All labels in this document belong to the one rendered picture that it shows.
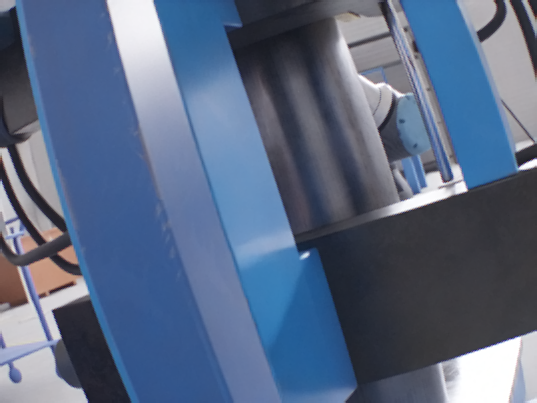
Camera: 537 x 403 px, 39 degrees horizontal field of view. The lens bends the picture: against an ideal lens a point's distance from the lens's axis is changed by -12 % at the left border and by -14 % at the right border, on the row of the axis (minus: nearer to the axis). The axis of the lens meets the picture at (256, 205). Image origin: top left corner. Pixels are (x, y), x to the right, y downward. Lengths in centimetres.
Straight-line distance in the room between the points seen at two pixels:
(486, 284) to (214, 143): 37
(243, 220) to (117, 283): 45
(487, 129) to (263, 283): 32
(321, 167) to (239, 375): 84
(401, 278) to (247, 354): 59
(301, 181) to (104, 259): 84
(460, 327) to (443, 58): 33
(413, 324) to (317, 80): 42
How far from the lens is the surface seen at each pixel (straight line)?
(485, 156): 95
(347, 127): 123
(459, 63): 95
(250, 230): 84
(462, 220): 96
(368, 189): 123
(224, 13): 98
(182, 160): 40
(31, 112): 119
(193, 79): 83
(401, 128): 196
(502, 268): 97
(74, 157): 39
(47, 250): 116
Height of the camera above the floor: 69
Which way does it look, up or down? 1 degrees down
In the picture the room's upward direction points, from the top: 18 degrees counter-clockwise
